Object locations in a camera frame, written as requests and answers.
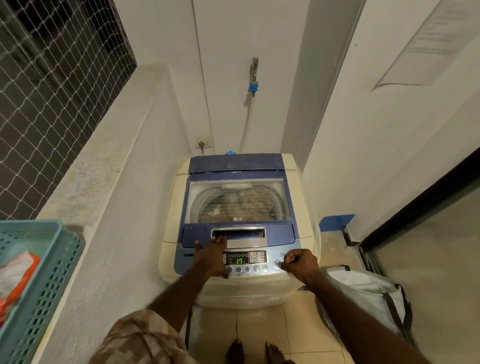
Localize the person's left hand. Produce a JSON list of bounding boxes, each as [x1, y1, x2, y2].
[[192, 235, 232, 279]]

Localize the person's right hand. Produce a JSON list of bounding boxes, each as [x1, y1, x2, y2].
[[279, 248, 320, 289]]

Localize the blue washing machine lid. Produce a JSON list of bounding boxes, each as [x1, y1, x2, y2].
[[181, 153, 301, 250]]

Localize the person's left forearm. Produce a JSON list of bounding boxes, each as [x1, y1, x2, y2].
[[146, 267, 226, 332]]

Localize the person's right forearm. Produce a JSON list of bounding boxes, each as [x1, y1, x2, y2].
[[299, 273, 433, 364]]

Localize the cream top-load washing machine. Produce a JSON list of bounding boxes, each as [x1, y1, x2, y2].
[[158, 152, 323, 310]]

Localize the laundry inside washing machine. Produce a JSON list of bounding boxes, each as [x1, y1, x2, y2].
[[198, 187, 280, 223]]

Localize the white laundry bag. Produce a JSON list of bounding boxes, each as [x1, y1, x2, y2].
[[319, 265, 414, 340]]

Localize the person's right foot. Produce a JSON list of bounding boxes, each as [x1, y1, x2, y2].
[[265, 341, 298, 364]]

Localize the camouflage shorts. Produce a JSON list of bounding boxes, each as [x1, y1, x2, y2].
[[88, 308, 200, 364]]

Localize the teal plastic basket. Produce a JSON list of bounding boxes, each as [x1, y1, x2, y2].
[[0, 220, 86, 364]]

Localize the orange and white packet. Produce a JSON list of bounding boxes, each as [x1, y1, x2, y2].
[[0, 251, 41, 328]]

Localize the window with white net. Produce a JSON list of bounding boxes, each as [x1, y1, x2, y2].
[[0, 0, 138, 221]]

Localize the white paper notice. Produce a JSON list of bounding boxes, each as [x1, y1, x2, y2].
[[372, 0, 480, 92]]

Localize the translucent water hose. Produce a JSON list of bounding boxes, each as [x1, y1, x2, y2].
[[239, 94, 256, 154]]

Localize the black door frame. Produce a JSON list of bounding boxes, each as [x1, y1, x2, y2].
[[358, 146, 480, 254]]

